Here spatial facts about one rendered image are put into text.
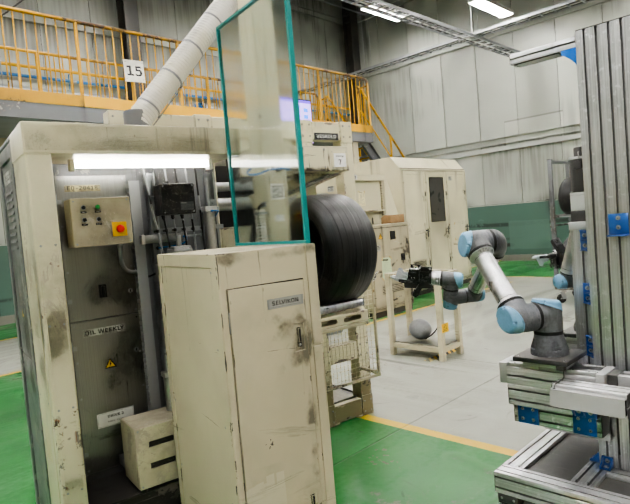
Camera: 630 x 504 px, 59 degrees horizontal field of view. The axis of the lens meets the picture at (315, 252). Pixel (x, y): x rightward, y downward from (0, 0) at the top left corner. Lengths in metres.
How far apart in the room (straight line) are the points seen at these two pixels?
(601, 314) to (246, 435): 1.51
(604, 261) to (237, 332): 1.51
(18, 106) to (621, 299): 6.79
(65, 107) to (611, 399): 6.99
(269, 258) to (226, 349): 0.34
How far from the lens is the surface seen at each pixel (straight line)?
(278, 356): 1.95
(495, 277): 2.48
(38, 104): 7.80
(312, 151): 3.21
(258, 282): 1.89
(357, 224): 2.77
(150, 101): 2.83
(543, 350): 2.47
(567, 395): 2.35
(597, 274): 2.56
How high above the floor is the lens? 1.34
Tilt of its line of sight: 3 degrees down
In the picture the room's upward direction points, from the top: 5 degrees counter-clockwise
